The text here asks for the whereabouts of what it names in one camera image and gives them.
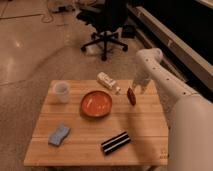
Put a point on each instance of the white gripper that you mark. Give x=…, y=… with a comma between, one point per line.
x=142, y=79

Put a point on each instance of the dark red pepper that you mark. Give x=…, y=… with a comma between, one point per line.
x=131, y=96

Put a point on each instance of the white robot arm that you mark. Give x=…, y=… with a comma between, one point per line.
x=190, y=138

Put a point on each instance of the white ceramic cup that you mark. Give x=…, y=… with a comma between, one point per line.
x=62, y=91

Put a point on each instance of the white plastic bottle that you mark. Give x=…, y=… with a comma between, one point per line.
x=108, y=82

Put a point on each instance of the orange bowl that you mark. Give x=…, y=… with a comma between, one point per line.
x=96, y=104

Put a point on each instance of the black white striped box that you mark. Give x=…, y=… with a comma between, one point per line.
x=114, y=143

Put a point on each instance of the small black box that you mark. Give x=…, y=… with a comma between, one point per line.
x=128, y=31

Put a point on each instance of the wooden table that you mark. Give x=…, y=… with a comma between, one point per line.
x=144, y=122

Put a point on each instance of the black office chair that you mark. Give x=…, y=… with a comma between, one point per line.
x=106, y=18

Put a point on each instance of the blue sponge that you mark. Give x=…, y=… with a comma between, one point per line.
x=57, y=137

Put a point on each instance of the long wall bench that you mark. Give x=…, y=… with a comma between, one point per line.
x=190, y=20

